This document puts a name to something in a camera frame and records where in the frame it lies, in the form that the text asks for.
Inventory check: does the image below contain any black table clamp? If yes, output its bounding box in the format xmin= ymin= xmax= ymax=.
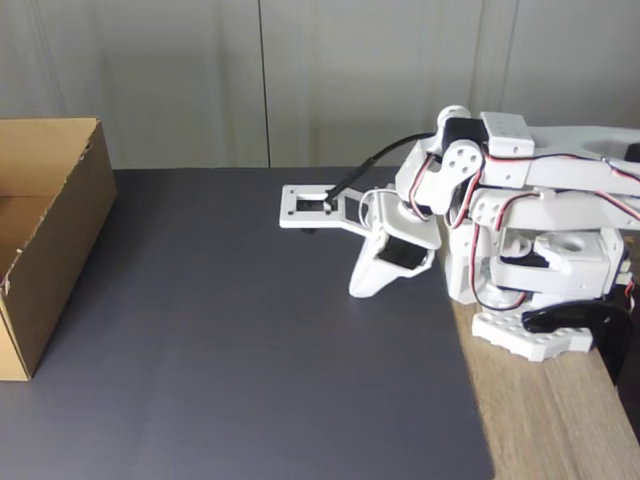
xmin=521 ymin=298 xmax=634 ymax=386

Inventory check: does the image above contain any brown cardboard box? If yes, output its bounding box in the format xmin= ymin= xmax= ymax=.
xmin=0 ymin=117 xmax=119 ymax=382

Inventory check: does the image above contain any thin white wire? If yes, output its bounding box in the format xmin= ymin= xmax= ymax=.
xmin=360 ymin=187 xmax=399 ymax=227

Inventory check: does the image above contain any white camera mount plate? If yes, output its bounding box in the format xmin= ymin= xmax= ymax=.
xmin=278 ymin=183 xmax=384 ymax=236

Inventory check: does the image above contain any dark grey mat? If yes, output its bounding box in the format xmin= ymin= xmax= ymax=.
xmin=0 ymin=167 xmax=496 ymax=480

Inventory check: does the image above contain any black camera cable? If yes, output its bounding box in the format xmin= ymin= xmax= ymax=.
xmin=324 ymin=132 xmax=437 ymax=205

